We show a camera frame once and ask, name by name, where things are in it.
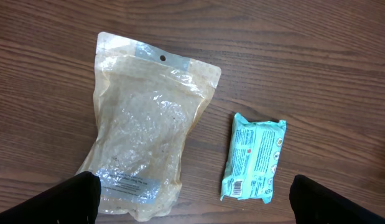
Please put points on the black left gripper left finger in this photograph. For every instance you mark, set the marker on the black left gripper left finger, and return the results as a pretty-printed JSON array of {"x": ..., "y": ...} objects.
[{"x": 75, "y": 200}]

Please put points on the teal tissue pack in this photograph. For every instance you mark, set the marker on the teal tissue pack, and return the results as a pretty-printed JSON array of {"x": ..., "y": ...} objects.
[{"x": 253, "y": 156}]

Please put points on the white orange snack packet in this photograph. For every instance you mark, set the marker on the white orange snack packet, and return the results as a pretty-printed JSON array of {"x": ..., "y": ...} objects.
[{"x": 146, "y": 101}]

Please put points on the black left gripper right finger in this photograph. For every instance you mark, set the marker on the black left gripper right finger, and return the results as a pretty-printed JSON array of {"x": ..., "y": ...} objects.
[{"x": 313, "y": 203}]

